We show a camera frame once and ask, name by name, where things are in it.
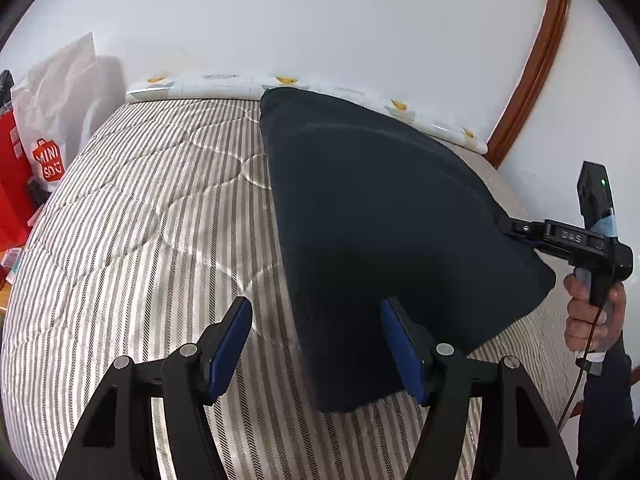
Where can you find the black sweatshirt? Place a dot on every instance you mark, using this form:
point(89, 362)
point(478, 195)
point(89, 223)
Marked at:
point(390, 220)

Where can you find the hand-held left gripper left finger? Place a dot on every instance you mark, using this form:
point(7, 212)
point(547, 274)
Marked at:
point(230, 345)

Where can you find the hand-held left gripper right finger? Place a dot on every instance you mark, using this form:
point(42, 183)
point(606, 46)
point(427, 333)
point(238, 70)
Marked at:
point(400, 347)

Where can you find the white plastic shopping bag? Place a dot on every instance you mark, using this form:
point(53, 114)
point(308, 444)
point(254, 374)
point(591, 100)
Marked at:
point(55, 105)

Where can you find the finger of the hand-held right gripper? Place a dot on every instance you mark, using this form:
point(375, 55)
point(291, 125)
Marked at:
point(522, 228)

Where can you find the person's right hand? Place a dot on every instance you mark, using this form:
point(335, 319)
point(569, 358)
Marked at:
point(580, 320)

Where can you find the teal small box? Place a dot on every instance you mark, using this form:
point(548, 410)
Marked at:
point(10, 262)

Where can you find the striped quilted mattress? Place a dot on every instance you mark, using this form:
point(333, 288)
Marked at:
point(150, 240)

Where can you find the red paper bag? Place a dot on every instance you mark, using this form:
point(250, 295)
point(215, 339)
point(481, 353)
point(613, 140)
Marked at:
point(10, 185)

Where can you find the wooden door frame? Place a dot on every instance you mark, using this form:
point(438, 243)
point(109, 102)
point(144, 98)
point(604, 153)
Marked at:
point(537, 60)

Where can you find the person's right forearm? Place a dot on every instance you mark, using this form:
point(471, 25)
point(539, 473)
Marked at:
point(610, 410)

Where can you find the white patterned pillow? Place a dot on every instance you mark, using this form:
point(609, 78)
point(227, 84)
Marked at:
point(215, 85)

